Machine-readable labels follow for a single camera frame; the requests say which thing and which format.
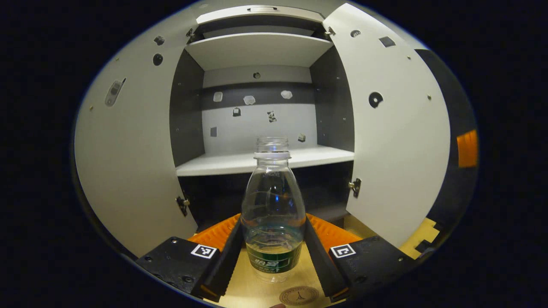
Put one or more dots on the white door black cat sticker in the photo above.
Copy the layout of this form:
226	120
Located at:
398	141

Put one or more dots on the white cabinet shelf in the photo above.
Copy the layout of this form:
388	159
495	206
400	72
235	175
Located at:
214	164
257	51

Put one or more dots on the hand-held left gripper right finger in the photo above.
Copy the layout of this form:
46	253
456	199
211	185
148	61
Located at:
319	265

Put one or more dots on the white cabinet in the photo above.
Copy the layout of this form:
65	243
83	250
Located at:
188	107

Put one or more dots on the metal door hinge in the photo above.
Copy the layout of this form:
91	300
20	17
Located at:
355	187
329	31
190	34
183	204

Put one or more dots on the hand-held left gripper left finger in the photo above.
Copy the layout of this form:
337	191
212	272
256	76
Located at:
229	265

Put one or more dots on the clear plastic bottle green label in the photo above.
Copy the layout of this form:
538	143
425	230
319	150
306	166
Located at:
272	201

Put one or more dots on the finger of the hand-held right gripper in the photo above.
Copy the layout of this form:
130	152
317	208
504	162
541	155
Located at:
467	149

